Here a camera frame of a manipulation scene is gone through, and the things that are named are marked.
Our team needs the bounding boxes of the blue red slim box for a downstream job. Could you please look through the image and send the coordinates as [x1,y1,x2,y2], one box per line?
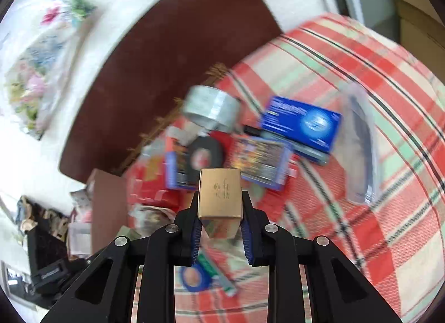
[164,126,195,190]

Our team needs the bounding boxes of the blue medicine box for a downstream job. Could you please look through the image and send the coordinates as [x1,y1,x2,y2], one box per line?
[261,96,342,165]

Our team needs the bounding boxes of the white green marker pen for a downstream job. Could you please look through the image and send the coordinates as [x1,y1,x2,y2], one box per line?
[197,252,238,297]

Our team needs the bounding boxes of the large red gift box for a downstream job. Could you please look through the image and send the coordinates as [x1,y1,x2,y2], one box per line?
[124,137,181,212]

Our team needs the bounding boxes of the small gold box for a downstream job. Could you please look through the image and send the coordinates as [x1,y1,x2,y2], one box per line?
[198,168,243,239]

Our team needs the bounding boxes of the colourful card box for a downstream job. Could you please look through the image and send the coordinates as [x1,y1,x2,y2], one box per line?
[226,136,293,190]

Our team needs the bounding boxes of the clear patterned tape roll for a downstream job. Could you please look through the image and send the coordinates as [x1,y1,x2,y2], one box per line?
[182,85,241,133]

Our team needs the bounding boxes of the black tape roll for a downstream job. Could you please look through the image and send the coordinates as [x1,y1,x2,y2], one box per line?
[186,136,224,185]

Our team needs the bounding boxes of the bagged black cable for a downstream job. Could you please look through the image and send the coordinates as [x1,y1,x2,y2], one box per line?
[338,83,380,206]

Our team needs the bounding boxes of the green small box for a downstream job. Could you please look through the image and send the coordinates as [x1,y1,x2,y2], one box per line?
[116,226,141,241]

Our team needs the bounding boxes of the blue tape roll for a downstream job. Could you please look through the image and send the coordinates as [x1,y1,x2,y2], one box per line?
[180,263,212,293]

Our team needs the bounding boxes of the brown cardboard storage box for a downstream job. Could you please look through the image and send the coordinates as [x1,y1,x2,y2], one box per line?
[87,169,127,253]

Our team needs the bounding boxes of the red plaid tablecloth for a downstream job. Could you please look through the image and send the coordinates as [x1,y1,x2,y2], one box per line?
[121,13,445,323]

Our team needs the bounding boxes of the herb sachet bag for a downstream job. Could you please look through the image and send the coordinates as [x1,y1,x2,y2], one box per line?
[129,204,176,237]

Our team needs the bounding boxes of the floral plastic bag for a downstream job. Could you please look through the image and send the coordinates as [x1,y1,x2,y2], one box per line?
[4,0,97,140]

